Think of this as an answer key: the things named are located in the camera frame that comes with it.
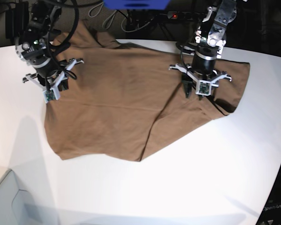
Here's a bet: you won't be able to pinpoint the brown t-shirt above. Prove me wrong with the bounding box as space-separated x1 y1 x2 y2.
44 21 250 161

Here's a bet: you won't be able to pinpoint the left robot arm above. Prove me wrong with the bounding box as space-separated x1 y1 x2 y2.
169 0 237 98

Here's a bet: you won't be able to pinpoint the white bin at corner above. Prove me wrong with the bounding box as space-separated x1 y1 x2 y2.
0 170 42 225

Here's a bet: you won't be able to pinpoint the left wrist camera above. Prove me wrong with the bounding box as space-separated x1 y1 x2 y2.
196 80 212 96

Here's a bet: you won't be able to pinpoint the white cable loops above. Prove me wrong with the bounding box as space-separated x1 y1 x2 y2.
88 3 155 33

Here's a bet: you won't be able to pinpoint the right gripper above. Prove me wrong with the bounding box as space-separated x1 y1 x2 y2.
22 58 84 93

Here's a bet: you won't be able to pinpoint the blue box overhead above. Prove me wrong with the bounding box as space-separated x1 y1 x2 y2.
103 0 170 10

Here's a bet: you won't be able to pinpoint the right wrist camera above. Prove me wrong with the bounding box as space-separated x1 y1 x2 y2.
43 89 60 104

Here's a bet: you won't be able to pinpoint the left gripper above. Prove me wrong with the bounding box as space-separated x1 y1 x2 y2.
169 63 232 98

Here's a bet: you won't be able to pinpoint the black power strip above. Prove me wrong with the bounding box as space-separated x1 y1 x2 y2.
167 11 206 22

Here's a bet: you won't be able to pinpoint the black equipment box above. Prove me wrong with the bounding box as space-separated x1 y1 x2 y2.
5 1 29 39

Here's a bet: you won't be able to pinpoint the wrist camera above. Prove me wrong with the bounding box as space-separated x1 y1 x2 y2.
196 80 212 96
43 89 60 104

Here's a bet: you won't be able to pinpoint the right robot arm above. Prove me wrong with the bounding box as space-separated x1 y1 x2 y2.
15 0 79 91

